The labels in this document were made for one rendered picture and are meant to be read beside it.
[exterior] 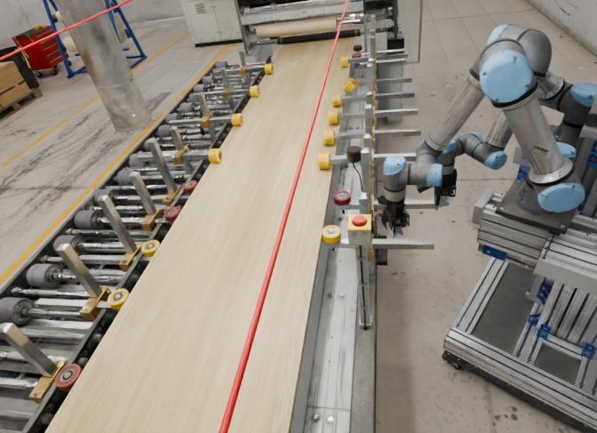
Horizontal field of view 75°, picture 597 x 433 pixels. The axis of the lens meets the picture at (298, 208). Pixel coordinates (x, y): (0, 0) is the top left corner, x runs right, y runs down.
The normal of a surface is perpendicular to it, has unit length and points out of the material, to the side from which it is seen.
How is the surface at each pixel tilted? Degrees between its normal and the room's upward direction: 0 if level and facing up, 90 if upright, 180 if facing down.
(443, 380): 0
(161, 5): 90
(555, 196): 97
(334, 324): 0
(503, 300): 0
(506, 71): 83
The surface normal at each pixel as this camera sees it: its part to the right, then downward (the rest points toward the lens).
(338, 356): -0.15, -0.77
